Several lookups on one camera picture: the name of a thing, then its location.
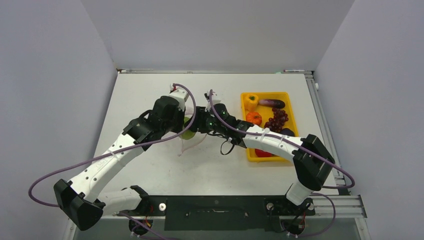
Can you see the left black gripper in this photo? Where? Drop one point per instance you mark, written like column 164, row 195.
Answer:
column 181, row 114

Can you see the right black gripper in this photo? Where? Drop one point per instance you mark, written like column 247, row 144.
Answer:
column 199, row 124

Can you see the green cabbage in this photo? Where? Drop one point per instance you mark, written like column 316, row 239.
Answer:
column 188, row 134

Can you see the clear zip top bag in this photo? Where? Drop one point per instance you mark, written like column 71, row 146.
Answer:
column 190, row 139

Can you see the red tomato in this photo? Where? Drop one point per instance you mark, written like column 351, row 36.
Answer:
column 262, row 154

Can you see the dark purple eggplant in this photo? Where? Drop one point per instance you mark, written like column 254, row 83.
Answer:
column 287, row 132

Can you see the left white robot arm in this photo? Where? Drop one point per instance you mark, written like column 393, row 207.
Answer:
column 81, row 197

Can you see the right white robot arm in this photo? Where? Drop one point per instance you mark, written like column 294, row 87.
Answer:
column 312, row 161

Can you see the small orange pumpkin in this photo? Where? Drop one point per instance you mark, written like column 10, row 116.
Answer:
column 254, row 118

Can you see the yellow bell pepper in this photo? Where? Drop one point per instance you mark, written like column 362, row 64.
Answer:
column 250, row 102

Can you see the red grape bunch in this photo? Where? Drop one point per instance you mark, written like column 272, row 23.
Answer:
column 278, row 121

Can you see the long purple eggplant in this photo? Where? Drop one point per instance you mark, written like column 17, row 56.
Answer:
column 272, row 103

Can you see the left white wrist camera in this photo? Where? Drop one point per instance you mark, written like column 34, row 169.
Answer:
column 180, row 94

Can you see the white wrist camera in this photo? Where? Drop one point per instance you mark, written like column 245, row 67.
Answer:
column 180, row 94
column 212, row 99

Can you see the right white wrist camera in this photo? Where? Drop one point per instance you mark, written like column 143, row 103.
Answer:
column 212, row 99

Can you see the aluminium frame rail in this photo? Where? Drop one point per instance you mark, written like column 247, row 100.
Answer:
column 202, row 170

